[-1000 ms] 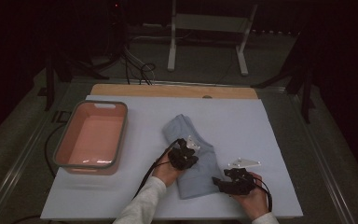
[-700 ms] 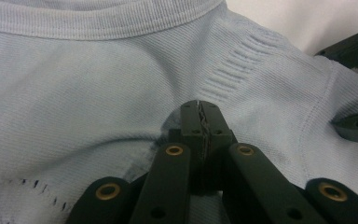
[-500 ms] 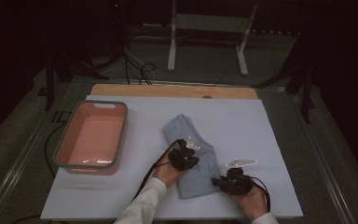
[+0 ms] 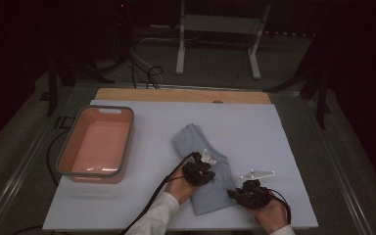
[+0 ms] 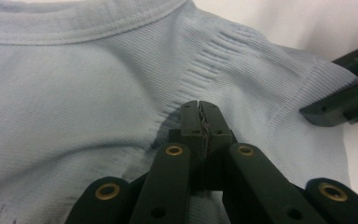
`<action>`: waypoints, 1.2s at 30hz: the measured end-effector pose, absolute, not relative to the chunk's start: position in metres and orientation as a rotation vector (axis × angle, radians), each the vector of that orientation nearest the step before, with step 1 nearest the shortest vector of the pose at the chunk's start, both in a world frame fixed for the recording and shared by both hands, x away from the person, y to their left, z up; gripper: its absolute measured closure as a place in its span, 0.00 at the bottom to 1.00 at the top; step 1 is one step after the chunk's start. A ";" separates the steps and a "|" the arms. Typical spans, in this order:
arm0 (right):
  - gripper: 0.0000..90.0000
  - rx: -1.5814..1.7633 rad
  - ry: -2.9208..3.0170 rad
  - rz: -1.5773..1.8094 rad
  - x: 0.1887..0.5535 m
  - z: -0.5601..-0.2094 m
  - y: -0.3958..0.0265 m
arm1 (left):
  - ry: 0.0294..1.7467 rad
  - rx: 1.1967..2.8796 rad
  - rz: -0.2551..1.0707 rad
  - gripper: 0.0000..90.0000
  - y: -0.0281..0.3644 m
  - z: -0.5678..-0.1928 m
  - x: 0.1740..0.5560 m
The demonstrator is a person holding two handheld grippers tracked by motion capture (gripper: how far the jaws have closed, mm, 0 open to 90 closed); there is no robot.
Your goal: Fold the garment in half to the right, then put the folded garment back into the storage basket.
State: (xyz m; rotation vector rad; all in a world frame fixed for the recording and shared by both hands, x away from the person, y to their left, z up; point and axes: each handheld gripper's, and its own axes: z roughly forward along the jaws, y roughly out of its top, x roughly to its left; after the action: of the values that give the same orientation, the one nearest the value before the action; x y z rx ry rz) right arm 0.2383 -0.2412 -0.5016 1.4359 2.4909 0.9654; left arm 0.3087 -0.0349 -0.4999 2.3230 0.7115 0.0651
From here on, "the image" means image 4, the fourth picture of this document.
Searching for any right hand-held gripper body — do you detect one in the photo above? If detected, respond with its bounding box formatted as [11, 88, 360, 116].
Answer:
[240, 169, 276, 211]

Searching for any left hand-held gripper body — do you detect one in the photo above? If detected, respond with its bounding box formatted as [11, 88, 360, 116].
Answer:
[182, 149, 217, 187]

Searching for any light blue tank top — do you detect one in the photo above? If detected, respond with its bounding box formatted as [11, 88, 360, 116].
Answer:
[171, 122, 238, 217]

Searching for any pink plastic basin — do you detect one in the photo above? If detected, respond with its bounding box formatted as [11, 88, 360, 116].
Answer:
[56, 105, 135, 184]

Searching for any person's left hand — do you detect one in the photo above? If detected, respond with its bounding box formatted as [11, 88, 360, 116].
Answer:
[164, 167, 198, 206]

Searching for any person's right hand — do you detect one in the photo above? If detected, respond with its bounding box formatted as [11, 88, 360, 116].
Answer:
[246, 197, 290, 234]

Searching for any white table cover sheet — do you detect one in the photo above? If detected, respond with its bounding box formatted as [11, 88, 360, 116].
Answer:
[42, 99, 319, 231]

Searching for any black tripod stand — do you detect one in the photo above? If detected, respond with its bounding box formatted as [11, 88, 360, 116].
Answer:
[263, 32, 332, 130]
[47, 48, 116, 118]

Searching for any white power strip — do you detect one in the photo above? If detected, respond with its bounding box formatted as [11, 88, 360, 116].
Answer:
[149, 23, 172, 31]

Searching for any white metal stand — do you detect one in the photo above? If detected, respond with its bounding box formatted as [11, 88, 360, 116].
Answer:
[175, 0, 272, 80]

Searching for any right hand-held gripper cable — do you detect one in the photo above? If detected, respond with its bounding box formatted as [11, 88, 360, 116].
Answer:
[267, 188, 292, 225]

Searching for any bundle of floor cables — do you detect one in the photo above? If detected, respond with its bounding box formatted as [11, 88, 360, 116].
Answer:
[128, 38, 165, 90]

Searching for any black floor cable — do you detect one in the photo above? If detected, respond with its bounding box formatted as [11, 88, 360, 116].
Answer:
[46, 128, 70, 188]

